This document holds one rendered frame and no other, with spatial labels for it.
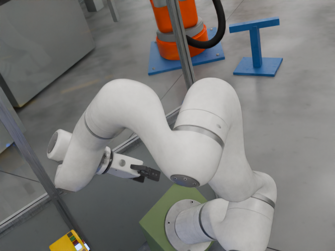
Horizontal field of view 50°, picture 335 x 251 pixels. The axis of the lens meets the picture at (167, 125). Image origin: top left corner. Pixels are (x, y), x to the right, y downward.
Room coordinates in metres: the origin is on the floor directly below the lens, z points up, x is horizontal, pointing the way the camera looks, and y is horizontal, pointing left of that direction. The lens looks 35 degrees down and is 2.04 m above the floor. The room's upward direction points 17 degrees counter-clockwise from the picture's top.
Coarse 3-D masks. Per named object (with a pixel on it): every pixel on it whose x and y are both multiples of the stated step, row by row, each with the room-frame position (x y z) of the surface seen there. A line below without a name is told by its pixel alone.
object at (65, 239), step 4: (72, 232) 0.89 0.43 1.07; (64, 236) 0.89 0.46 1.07; (76, 236) 0.87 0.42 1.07; (60, 240) 0.87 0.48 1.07; (64, 240) 0.87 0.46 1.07; (68, 240) 0.86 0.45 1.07; (80, 240) 0.85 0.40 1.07; (52, 244) 0.87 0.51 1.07; (56, 244) 0.86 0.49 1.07; (60, 244) 0.86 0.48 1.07; (64, 244) 0.85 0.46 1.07; (68, 244) 0.85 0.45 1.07; (72, 244) 0.84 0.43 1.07; (80, 244) 0.83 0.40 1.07; (52, 248) 0.85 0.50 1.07; (56, 248) 0.84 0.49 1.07; (60, 248) 0.84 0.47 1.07; (64, 248) 0.83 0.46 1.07; (68, 248) 0.83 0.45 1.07; (72, 248) 0.82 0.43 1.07; (84, 248) 0.81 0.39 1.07
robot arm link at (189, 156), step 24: (96, 96) 0.62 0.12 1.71; (120, 96) 0.57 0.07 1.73; (144, 96) 0.56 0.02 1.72; (96, 120) 0.60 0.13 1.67; (120, 120) 0.56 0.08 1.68; (144, 120) 0.53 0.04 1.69; (168, 144) 0.47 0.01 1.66; (192, 144) 0.47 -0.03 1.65; (216, 144) 0.47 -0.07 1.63; (168, 168) 0.46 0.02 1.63; (192, 168) 0.44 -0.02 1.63; (216, 168) 0.46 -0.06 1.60
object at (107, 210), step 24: (144, 144) 1.44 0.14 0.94; (96, 192) 1.29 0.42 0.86; (120, 192) 1.34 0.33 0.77; (144, 192) 1.40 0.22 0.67; (48, 216) 1.18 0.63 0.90; (96, 216) 1.27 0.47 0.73; (120, 216) 1.32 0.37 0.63; (0, 240) 1.08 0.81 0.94; (24, 240) 1.12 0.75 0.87; (48, 240) 1.15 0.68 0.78; (96, 240) 1.24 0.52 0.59; (120, 240) 1.29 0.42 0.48; (144, 240) 1.35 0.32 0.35
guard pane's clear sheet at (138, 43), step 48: (0, 0) 1.31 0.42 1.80; (48, 0) 1.38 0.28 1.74; (96, 0) 1.46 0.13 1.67; (144, 0) 1.56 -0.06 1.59; (0, 48) 1.27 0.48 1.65; (48, 48) 1.34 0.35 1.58; (96, 48) 1.43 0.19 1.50; (144, 48) 1.53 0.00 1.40; (0, 96) 1.23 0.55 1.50; (48, 96) 1.31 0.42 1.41; (0, 144) 1.19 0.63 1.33; (0, 192) 1.15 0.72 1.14
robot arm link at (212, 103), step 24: (192, 96) 0.57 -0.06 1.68; (216, 96) 0.55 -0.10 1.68; (192, 120) 0.51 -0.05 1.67; (216, 120) 0.51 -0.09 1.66; (240, 120) 0.57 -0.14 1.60; (240, 144) 0.55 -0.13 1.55; (240, 168) 0.53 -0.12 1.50; (216, 192) 0.55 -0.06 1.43; (240, 192) 0.53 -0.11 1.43; (264, 192) 0.61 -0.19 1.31
